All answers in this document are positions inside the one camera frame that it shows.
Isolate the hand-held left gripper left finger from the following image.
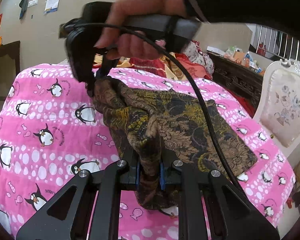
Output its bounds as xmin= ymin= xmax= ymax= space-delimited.
xmin=16 ymin=152 xmax=140 ymax=240

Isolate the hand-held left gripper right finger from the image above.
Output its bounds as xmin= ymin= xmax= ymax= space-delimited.
xmin=160 ymin=150 xmax=280 ymax=240

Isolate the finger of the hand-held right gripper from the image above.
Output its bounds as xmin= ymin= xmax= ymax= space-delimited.
xmin=96 ymin=52 xmax=119 ymax=79
xmin=84 ymin=65 xmax=97 ymax=98

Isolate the brown navy floral garment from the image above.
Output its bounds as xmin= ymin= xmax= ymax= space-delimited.
xmin=91 ymin=76 xmax=258 ymax=210

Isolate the person's right forearm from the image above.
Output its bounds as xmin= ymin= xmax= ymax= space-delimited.
xmin=182 ymin=0 xmax=300 ymax=48

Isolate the pink penguin print blanket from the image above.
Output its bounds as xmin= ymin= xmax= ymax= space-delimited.
xmin=0 ymin=62 xmax=297 ymax=240

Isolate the red orange floral bedding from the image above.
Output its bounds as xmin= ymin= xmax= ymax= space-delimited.
xmin=92 ymin=52 xmax=213 ymax=80

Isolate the grey floral quilt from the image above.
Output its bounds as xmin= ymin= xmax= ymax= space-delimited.
xmin=185 ymin=41 xmax=214 ymax=74

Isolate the red cloth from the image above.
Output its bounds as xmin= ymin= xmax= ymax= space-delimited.
xmin=230 ymin=87 xmax=257 ymax=118

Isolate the dark carved wooden cabinet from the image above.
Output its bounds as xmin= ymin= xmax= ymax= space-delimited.
xmin=207 ymin=51 xmax=264 ymax=113

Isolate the pile of packets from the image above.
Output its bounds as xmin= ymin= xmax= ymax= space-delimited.
xmin=207 ymin=45 xmax=265 ymax=74

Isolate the plastic bottle with blue label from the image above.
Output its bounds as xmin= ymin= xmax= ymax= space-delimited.
xmin=243 ymin=51 xmax=252 ymax=67

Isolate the white upholstered chair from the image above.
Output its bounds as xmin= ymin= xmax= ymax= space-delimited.
xmin=252 ymin=59 xmax=300 ymax=170

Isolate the metal stair railing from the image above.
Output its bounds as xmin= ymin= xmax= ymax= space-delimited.
xmin=259 ymin=26 xmax=300 ymax=63

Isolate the green cloth on wall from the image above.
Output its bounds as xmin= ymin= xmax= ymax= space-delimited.
xmin=19 ymin=0 xmax=33 ymax=20

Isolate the black cable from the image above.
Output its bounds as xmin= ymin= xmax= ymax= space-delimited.
xmin=61 ymin=22 xmax=245 ymax=195

